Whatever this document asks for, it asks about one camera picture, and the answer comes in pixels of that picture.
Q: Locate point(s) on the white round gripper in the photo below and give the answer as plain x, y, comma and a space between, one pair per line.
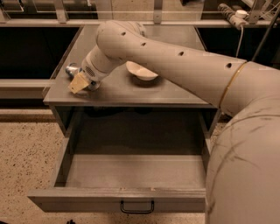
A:
93, 72

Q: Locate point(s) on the silver blue redbull can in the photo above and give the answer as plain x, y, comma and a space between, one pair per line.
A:
72, 69

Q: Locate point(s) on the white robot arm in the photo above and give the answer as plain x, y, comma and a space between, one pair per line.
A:
243, 173

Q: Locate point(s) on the open grey top drawer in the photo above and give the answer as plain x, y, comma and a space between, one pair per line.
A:
160, 156

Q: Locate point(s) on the grey cabinet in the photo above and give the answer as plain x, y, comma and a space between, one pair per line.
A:
119, 89

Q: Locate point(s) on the power strip with plug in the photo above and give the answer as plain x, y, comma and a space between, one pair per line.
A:
235, 17

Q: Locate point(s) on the metal rail frame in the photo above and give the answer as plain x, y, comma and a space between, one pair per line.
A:
200, 13

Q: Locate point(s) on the black drawer handle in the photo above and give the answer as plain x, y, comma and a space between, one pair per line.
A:
137, 207

